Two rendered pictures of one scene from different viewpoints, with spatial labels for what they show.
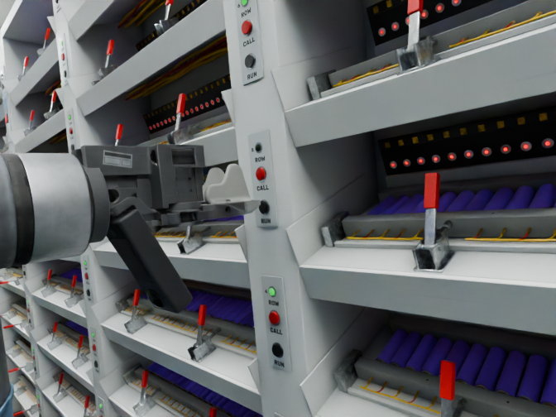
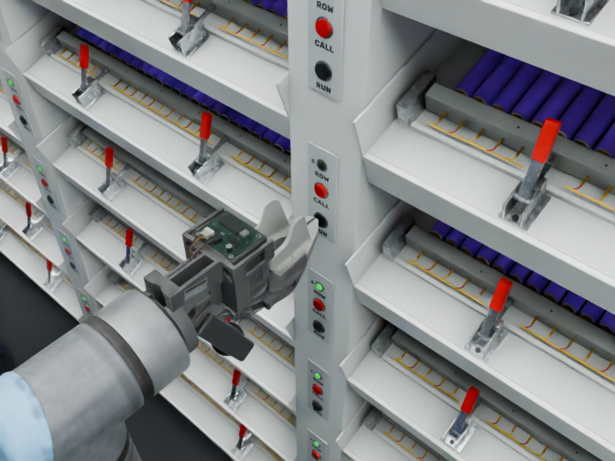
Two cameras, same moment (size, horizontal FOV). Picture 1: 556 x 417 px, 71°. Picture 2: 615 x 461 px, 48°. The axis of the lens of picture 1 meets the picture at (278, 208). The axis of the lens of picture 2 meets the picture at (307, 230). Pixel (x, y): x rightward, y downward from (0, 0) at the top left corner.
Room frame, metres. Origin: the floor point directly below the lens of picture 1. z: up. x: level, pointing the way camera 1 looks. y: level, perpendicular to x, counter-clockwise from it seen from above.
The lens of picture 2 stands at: (-0.05, 0.07, 1.48)
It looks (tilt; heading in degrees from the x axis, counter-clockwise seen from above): 44 degrees down; 356
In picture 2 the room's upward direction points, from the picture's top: straight up
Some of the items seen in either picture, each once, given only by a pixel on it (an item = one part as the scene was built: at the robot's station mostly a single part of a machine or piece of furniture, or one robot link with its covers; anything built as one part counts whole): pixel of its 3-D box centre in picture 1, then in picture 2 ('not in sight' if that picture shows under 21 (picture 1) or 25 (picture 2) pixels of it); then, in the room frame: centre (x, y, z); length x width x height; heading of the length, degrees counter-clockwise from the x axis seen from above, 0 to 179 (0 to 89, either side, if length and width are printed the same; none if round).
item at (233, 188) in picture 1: (236, 189); (296, 236); (0.46, 0.05, 0.99); 0.09 x 0.03 x 0.06; 134
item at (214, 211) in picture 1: (208, 211); (271, 278); (0.42, 0.08, 0.96); 0.09 x 0.05 x 0.02; 134
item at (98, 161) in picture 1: (143, 192); (210, 284); (0.39, 0.13, 0.99); 0.12 x 0.08 x 0.09; 134
